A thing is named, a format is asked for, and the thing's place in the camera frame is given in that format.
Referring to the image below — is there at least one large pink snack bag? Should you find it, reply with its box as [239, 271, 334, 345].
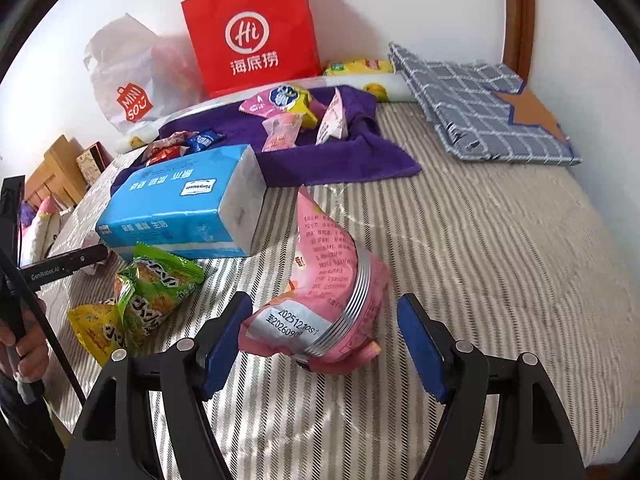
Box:
[239, 185, 391, 373]

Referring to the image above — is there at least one rolled fruit-print mat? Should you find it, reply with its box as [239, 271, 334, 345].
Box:
[114, 72, 408, 153]

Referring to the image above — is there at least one yellow chips bag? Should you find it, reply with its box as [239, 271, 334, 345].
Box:
[324, 59, 396, 77]

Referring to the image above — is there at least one blue tissue pack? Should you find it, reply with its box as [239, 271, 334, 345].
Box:
[95, 144, 268, 260]

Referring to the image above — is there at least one purple towel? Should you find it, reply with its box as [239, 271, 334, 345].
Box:
[159, 86, 422, 187]

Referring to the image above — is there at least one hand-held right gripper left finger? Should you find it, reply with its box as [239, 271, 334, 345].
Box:
[60, 291, 253, 480]

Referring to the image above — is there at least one dark blue snack packet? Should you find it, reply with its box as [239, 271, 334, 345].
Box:
[187, 130, 225, 153]

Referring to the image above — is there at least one pink and white plush toy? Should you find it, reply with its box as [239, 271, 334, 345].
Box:
[20, 195, 63, 261]

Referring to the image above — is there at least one white plastic bag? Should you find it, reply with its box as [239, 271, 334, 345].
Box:
[84, 14, 203, 135]

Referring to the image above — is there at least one wooden headboard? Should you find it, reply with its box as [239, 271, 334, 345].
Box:
[502, 0, 536, 83]

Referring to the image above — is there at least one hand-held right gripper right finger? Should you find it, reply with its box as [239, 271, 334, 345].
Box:
[397, 292, 586, 480]

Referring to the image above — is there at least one person's dark clothing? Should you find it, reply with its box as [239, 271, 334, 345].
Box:
[0, 385, 68, 480]

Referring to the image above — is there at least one person's left hand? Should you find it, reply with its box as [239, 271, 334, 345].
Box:
[0, 300, 51, 386]

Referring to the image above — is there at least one grey checked star pillowcase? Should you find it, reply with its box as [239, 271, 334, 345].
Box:
[387, 42, 583, 166]

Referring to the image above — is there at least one red and white candy packet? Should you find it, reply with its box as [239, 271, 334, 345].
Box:
[155, 131, 193, 155]

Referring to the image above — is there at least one small pink snack packet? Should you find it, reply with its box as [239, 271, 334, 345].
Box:
[261, 112, 303, 153]

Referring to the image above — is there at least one pink and yellow snack packet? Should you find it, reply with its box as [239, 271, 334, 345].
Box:
[239, 82, 326, 128]

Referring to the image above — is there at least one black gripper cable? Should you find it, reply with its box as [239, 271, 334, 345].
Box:
[0, 247, 87, 407]

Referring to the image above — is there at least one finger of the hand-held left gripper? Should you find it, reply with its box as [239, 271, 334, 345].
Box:
[0, 175, 26, 267]

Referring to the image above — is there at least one wooden cabinet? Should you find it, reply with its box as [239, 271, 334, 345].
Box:
[24, 135, 101, 211]

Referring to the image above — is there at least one red paper bag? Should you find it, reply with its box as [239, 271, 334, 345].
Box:
[181, 0, 322, 100]

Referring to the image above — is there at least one patterned cardboard box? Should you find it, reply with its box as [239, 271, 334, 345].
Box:
[76, 142, 113, 183]

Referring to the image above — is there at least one white and pink snack packet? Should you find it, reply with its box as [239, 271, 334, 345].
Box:
[315, 87, 348, 146]

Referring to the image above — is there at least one green snack packet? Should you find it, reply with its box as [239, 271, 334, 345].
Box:
[114, 275, 176, 351]
[131, 242, 207, 311]

